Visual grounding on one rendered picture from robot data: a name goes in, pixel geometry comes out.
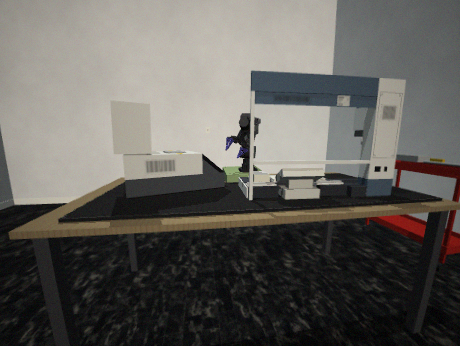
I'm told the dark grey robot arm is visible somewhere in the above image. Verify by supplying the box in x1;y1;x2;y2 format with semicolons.
237;113;250;172

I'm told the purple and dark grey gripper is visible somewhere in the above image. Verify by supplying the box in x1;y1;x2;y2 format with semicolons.
225;136;249;158

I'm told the white rectangular block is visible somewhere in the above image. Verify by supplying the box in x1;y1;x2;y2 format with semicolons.
253;171;270;182

